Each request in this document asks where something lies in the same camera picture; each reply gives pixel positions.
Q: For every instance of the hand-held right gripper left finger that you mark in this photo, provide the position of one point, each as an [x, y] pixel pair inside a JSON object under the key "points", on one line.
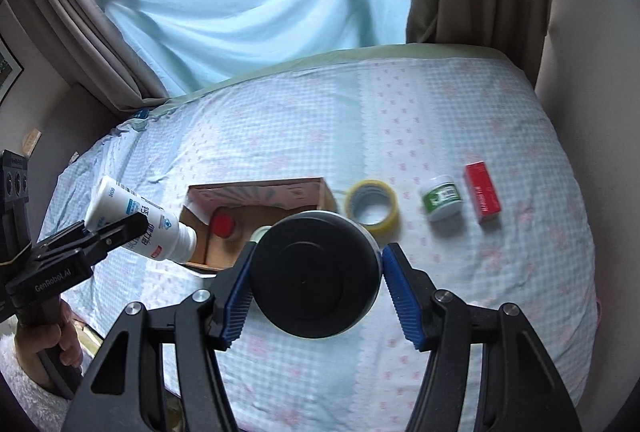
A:
{"points": [[236, 307]]}

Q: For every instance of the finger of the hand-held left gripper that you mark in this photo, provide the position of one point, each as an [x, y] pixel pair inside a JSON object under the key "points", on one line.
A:
{"points": [[100, 237]]}

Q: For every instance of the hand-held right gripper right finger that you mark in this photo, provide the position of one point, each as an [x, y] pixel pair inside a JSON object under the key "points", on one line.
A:
{"points": [[400, 292]]}

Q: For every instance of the white tube with blue print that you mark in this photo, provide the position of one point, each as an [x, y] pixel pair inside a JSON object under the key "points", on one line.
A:
{"points": [[145, 222]]}

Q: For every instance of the black round tin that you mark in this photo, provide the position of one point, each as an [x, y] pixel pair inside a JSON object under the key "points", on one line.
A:
{"points": [[314, 273]]}

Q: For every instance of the cardboard box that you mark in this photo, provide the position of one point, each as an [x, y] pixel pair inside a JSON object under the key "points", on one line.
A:
{"points": [[250, 217]]}

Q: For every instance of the white fleece sleeved forearm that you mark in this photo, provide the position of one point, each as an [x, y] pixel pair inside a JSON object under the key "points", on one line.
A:
{"points": [[27, 387]]}

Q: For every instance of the person's left hand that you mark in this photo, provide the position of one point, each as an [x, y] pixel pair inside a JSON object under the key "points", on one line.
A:
{"points": [[47, 347]]}

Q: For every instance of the yellow tape roll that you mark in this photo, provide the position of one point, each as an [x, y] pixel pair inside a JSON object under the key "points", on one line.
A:
{"points": [[373, 207]]}

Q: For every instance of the white jar with green label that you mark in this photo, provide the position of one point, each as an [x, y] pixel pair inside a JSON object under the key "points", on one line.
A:
{"points": [[441, 200]]}

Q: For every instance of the red small carton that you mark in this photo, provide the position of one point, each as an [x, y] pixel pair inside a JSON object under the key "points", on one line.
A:
{"points": [[482, 193]]}

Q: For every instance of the wall switch plate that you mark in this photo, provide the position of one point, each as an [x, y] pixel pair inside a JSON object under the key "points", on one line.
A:
{"points": [[31, 140]]}

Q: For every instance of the framed wall picture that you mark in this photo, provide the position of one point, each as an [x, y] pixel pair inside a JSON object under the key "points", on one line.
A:
{"points": [[7, 62]]}

